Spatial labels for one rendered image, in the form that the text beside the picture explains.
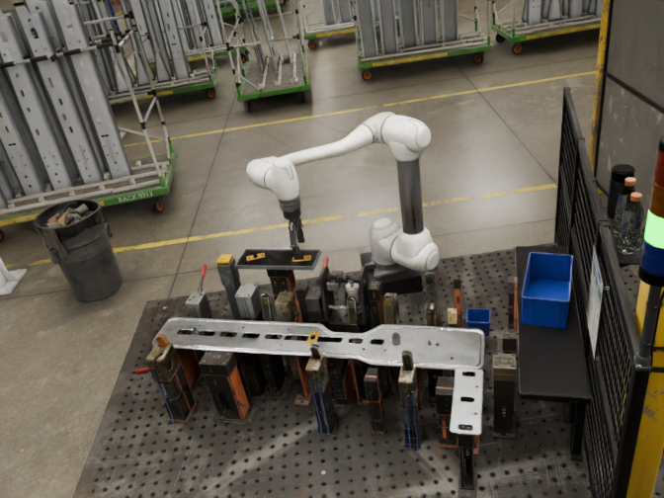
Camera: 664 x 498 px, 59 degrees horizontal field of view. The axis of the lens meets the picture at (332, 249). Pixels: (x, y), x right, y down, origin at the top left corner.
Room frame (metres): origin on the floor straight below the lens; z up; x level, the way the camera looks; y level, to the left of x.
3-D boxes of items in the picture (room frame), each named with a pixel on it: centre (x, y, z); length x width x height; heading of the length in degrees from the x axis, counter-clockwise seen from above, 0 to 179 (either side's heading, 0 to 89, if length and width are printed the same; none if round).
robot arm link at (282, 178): (2.20, 0.15, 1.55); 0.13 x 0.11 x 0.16; 38
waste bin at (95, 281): (4.12, 1.94, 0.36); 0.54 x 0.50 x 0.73; 177
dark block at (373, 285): (1.97, -0.15, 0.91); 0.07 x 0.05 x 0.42; 161
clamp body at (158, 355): (1.85, 0.75, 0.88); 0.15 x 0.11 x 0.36; 161
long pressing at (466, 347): (1.84, 0.16, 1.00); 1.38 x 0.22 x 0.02; 71
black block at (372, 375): (1.59, -0.07, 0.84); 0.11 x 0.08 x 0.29; 161
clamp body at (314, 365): (1.65, 0.14, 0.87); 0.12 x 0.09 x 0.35; 161
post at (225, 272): (2.31, 0.49, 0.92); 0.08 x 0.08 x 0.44; 71
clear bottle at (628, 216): (1.48, -0.91, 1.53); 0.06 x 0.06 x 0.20
